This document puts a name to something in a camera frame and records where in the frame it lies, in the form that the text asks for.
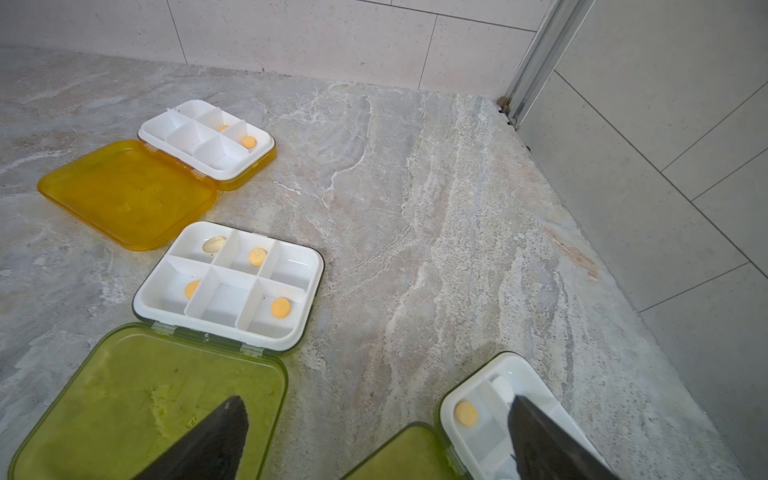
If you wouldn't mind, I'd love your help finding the green pillbox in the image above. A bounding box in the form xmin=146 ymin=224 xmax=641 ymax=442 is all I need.
xmin=345 ymin=352 xmax=602 ymax=479
xmin=8 ymin=221 xmax=325 ymax=479

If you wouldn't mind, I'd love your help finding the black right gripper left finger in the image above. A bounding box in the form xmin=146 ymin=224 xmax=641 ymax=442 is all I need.
xmin=135 ymin=395 xmax=249 ymax=479

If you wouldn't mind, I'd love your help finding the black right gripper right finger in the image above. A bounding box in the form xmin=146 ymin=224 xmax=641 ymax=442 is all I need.
xmin=508 ymin=395 xmax=618 ymax=480

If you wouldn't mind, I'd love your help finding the yellow pillbox far right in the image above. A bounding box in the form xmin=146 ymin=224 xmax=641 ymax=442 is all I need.
xmin=37 ymin=99 xmax=277 ymax=251

